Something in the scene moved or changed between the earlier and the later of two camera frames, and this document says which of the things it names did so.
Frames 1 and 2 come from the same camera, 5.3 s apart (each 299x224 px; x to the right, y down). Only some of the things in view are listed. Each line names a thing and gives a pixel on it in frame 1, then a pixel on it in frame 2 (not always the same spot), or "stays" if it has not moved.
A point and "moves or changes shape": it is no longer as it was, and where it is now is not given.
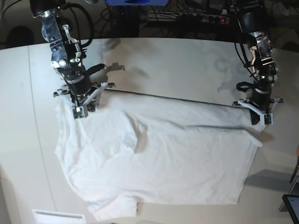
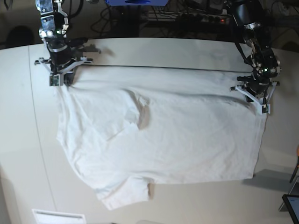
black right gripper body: [255, 117] → [256, 89]
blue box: [114, 3] stays
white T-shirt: [135, 150] moves or changes shape
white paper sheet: [49, 217] stays
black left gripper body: [80, 99] → [57, 65]
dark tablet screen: [292, 201] stays
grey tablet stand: [294, 191] stays
